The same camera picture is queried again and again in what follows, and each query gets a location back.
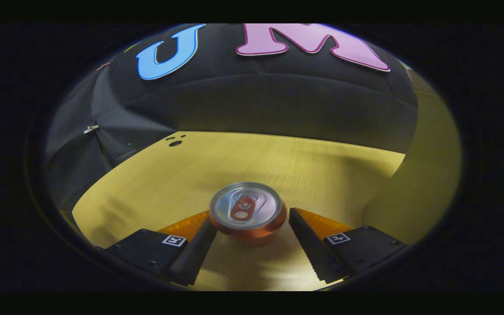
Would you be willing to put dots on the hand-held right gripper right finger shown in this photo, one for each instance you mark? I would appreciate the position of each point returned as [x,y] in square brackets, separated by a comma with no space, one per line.
[306,245]

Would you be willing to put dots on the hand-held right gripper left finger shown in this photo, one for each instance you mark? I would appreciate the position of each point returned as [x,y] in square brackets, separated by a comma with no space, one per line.
[195,253]

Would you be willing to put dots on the orange pop can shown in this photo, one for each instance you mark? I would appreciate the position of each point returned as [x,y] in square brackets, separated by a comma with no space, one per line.
[247,210]

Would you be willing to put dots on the pale green desktop garbage bin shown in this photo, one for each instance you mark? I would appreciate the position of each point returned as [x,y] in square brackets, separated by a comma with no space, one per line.
[422,175]

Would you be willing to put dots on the wooden desktop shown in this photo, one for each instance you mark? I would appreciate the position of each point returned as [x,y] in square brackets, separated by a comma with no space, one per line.
[234,162]

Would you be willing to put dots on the black backdrop cloth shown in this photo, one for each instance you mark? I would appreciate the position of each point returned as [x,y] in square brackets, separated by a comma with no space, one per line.
[256,100]

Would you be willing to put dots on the small metal clip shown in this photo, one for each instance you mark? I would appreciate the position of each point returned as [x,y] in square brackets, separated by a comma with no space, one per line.
[91,128]

